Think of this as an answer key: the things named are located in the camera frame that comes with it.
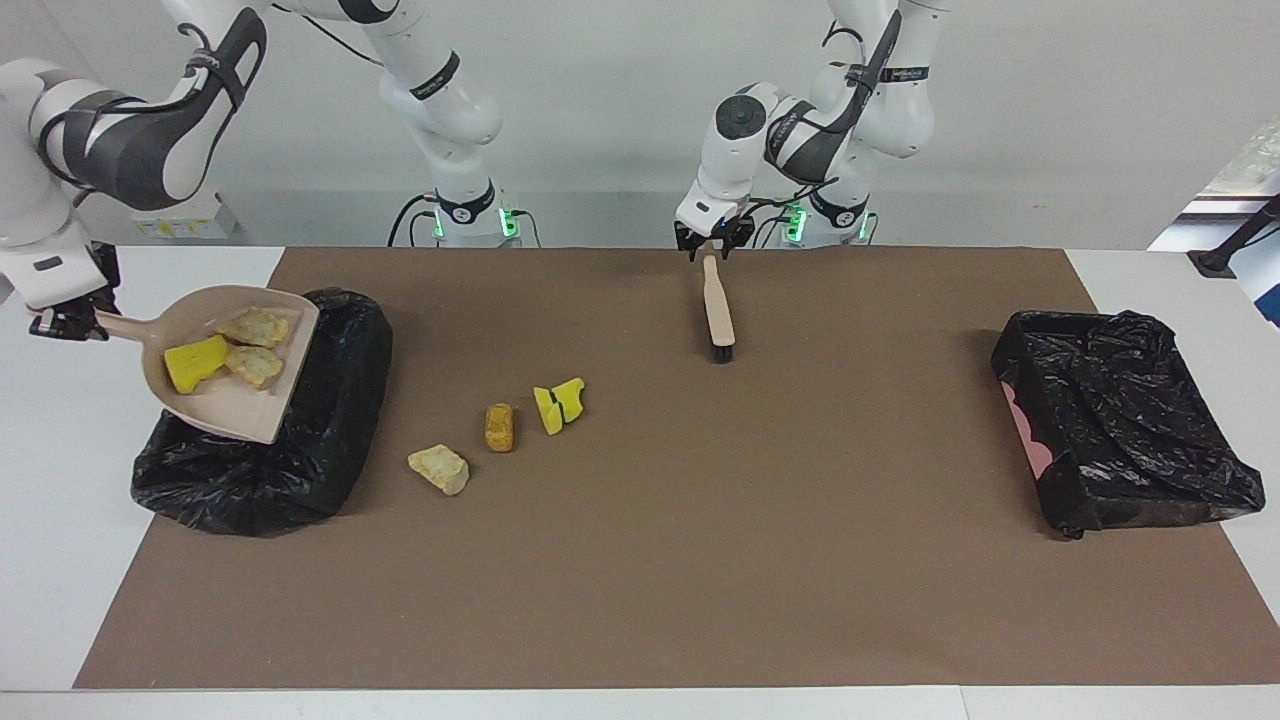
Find black camera stand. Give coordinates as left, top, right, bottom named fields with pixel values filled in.
left=1187, top=195, right=1280, bottom=279

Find black left base cable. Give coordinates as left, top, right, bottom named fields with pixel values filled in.
left=750, top=195, right=801, bottom=249

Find pale beige sponge chunk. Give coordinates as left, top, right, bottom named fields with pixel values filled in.
left=217, top=307, right=292, bottom=349
left=407, top=444, right=470, bottom=497
left=224, top=345, right=285, bottom=390

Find bright yellow sponge chunk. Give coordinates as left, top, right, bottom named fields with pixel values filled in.
left=164, top=335, right=231, bottom=394

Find white wall socket box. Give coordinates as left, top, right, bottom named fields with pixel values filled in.
left=135, top=190, right=241, bottom=241

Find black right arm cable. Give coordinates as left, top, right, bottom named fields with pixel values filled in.
left=270, top=0, right=386, bottom=69

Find brown table mat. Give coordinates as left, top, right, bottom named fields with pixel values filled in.
left=73, top=247, right=1280, bottom=689

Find yellow green scouring sponge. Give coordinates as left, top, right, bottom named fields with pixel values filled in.
left=533, top=377, right=586, bottom=437

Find beige plastic dustpan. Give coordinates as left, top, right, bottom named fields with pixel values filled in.
left=95, top=285, right=321, bottom=445

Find black base cable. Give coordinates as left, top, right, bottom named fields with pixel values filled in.
left=388, top=193, right=441, bottom=248
left=750, top=195, right=801, bottom=249

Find black right base cable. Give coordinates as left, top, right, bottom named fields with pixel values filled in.
left=388, top=193, right=441, bottom=248

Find pink bin with black bag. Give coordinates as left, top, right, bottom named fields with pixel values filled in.
left=991, top=310, right=1266, bottom=540

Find beige hand brush black bristles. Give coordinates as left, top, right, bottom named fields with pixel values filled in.
left=702, top=255, right=737, bottom=363

